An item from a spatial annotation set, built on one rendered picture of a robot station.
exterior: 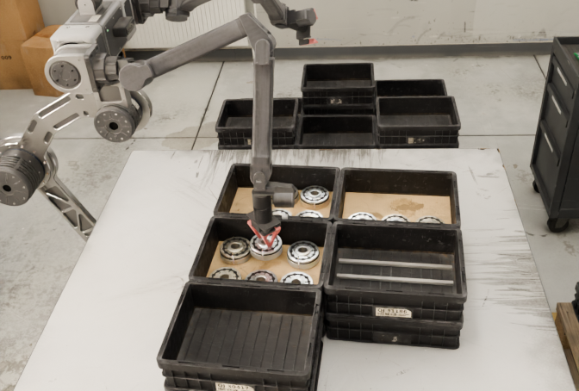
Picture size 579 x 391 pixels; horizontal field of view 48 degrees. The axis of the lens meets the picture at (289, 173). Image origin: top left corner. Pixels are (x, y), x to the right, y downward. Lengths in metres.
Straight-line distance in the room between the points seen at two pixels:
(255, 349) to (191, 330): 0.20
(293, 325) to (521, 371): 0.66
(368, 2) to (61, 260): 2.87
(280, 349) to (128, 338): 0.53
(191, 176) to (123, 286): 0.65
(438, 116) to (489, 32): 1.85
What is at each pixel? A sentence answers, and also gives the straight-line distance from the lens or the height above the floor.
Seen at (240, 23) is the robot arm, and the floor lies 1.57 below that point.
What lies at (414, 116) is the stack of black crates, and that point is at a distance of 3.49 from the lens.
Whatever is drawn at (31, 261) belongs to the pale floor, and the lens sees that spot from 3.70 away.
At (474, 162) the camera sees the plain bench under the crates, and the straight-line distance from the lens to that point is 2.80.
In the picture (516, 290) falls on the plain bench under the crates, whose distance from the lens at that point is 2.26.
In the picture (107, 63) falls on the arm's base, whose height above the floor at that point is 1.48.
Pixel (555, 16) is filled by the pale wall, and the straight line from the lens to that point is 5.32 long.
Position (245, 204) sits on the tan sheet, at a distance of 2.35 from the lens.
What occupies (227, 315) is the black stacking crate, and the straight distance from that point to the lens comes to 1.97.
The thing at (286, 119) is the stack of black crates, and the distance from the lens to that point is 3.49.
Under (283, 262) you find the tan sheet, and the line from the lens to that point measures 2.11.
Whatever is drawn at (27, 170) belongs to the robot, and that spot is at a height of 0.93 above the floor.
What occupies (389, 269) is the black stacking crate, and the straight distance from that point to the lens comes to 2.08.
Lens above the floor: 2.27
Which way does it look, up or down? 36 degrees down
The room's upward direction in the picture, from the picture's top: 4 degrees counter-clockwise
